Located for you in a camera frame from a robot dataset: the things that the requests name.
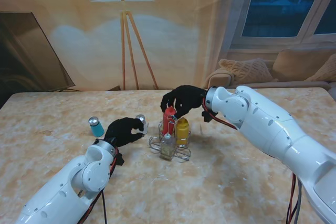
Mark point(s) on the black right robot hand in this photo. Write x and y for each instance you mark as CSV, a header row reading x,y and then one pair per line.
x,y
189,96

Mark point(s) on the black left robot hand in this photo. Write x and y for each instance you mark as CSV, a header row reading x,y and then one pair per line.
x,y
122,130

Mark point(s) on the white shaker with metal cap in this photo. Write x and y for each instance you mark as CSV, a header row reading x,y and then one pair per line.
x,y
140,118

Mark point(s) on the red squeeze bottle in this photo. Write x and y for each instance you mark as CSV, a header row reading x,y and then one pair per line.
x,y
168,123

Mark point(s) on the yellow squeeze bottle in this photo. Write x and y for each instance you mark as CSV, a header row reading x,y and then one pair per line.
x,y
182,132

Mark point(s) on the clear square glass bottle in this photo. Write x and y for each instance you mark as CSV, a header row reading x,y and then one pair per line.
x,y
167,149

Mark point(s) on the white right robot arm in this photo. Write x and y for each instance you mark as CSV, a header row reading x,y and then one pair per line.
x,y
273,129

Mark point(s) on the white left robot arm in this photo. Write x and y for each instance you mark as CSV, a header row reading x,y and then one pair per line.
x,y
60,195

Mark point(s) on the teal shaker with metal cap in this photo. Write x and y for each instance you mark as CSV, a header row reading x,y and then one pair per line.
x,y
97,129

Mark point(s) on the knitted beige cushion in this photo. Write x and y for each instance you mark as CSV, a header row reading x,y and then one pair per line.
x,y
246,70

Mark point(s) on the beige sofa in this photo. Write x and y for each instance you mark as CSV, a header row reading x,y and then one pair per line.
x,y
288,82

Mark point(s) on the dark flat television screen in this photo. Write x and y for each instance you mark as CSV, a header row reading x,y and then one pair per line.
x,y
23,58

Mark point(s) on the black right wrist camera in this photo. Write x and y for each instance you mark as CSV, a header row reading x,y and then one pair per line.
x,y
208,116

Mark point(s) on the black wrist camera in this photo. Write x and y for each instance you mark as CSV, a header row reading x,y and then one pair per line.
x,y
208,116
119,159

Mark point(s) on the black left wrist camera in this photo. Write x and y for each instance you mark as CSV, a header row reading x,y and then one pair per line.
x,y
119,159

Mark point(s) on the window with white frame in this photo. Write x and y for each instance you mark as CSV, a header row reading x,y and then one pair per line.
x,y
275,6

